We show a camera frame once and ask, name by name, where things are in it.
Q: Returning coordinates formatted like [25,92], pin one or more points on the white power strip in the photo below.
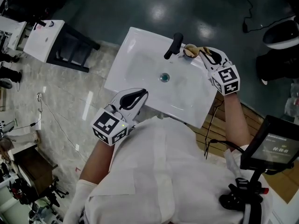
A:
[39,97]

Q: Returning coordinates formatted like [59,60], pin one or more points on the black faucet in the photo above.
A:
[174,45]

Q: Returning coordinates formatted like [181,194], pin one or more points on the person's white shirt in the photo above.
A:
[158,167]

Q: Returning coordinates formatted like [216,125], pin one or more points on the black tablet screen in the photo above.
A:
[275,148]

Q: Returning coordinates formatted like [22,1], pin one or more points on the flat brown cardboard box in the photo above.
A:
[285,185]

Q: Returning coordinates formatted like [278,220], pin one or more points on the white ceramic sink basin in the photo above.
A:
[140,78]

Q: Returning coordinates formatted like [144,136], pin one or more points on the black tablet mount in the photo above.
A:
[243,190]

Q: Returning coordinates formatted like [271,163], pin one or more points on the wooden slat platform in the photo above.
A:
[253,120]

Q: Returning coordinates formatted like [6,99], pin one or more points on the person's left forearm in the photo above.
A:
[98,162]

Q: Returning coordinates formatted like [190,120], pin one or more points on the clear plastic bag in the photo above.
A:
[292,104]

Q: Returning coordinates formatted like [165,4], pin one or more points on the black metal basin stand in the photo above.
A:
[70,45]

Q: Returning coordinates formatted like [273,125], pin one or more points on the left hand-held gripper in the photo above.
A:
[108,126]

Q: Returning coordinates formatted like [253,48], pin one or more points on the person's right forearm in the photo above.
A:
[234,118]

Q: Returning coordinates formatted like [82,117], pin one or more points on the black swivel chair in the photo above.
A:
[52,190]

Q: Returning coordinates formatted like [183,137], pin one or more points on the round sink drain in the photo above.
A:
[165,77]

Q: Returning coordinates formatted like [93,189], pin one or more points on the white table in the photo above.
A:
[14,29]

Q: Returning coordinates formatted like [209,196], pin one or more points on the dark brown wooden cabinet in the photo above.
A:
[35,167]

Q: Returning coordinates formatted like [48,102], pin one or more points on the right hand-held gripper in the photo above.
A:
[226,78]

